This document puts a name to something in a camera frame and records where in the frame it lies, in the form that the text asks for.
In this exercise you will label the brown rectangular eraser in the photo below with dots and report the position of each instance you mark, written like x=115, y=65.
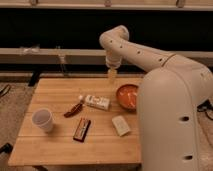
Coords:
x=81, y=130

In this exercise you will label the black table leg bracket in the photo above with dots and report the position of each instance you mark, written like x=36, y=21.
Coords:
x=34, y=78

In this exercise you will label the orange bowl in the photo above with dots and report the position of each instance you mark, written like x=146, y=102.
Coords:
x=126, y=96

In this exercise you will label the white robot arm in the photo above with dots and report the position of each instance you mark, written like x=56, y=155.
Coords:
x=168, y=97

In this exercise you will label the white soap bar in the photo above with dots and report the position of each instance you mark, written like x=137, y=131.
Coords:
x=121, y=125

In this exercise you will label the white rectangular box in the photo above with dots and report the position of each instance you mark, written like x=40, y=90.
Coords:
x=97, y=102

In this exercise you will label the white wall rail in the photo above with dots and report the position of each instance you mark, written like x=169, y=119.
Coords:
x=52, y=56

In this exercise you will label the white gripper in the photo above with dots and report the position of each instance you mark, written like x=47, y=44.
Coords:
x=113, y=62

